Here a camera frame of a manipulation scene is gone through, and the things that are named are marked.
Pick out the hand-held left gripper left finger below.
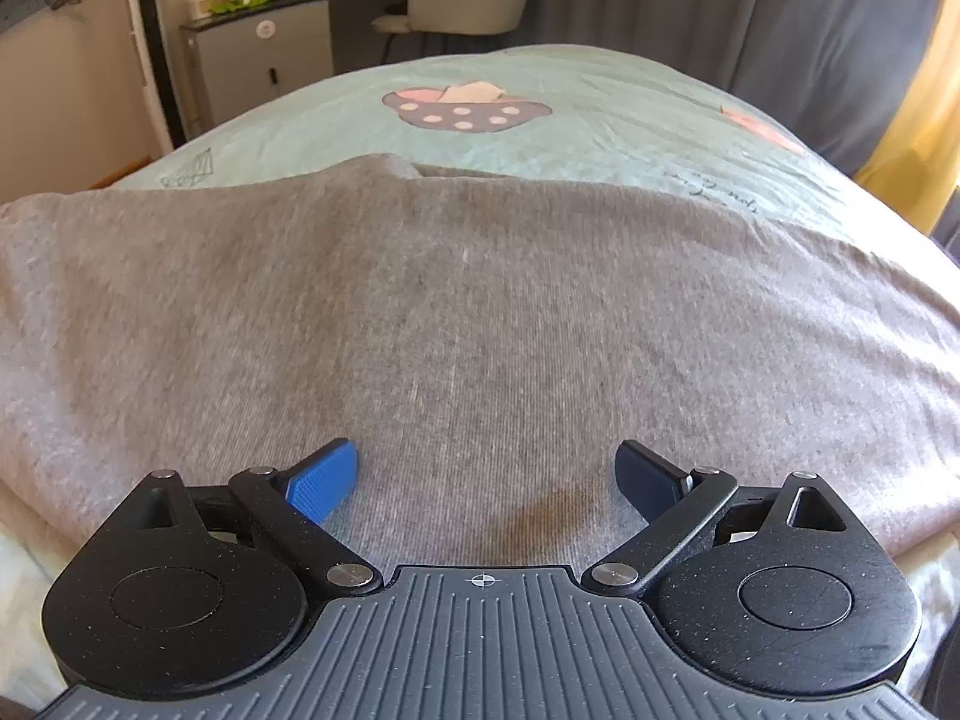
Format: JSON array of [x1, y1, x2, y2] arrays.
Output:
[[118, 439, 384, 596]]

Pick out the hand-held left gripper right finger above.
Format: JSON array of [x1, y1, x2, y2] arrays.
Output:
[[580, 441, 851, 598]]

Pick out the grey pants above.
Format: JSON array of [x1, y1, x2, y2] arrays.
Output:
[[0, 153, 960, 559]]

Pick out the green printed bed sheet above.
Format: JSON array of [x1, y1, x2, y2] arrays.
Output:
[[112, 43, 857, 238]]

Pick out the small grey cabinet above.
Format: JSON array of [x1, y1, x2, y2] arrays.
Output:
[[180, 0, 334, 140]]

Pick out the yellow curtain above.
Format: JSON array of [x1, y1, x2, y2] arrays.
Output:
[[853, 52, 960, 221]]

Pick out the grey curtain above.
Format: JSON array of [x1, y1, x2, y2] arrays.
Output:
[[514, 0, 947, 172]]

